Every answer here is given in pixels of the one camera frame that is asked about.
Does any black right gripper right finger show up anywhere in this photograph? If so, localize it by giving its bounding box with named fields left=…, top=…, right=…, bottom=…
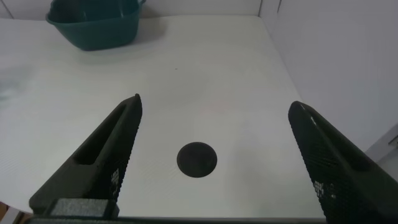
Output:
left=287, top=100, right=398, bottom=224

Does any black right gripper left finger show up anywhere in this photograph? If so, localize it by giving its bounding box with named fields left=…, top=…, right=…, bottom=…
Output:
left=29, top=93, right=143, bottom=215

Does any black round table disc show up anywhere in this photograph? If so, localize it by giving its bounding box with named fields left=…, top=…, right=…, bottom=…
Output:
left=176, top=141, right=218, bottom=179

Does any teal square plastic basin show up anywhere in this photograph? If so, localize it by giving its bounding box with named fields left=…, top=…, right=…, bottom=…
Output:
left=45, top=0, right=147, bottom=52

